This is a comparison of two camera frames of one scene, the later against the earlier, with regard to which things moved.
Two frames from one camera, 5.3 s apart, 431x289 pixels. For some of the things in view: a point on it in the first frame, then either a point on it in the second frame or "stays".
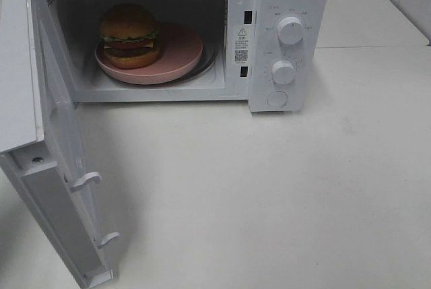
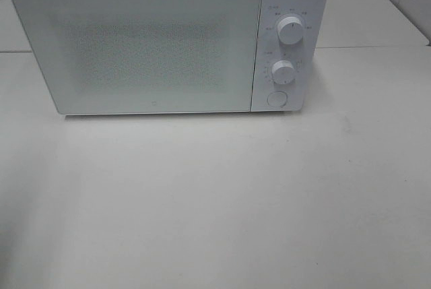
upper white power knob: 290,31 stays
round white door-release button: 277,98 stays
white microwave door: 41,145 → 145,48
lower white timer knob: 283,72 stays
